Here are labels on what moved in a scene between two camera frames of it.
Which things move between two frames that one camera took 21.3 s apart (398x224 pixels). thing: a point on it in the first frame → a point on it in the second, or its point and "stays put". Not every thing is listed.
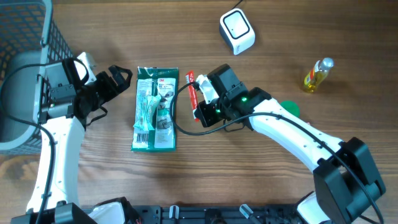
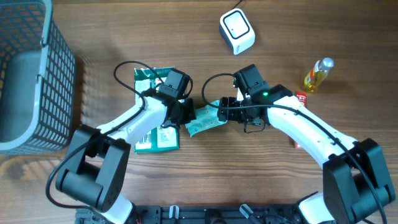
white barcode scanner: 236,30 stays put
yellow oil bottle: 318,73 stays put
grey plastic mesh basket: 30,37 stays put
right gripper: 203,112 → 231,114
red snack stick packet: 193,101 → 301,96
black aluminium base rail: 224,214 stays put
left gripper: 111,89 → 188,111
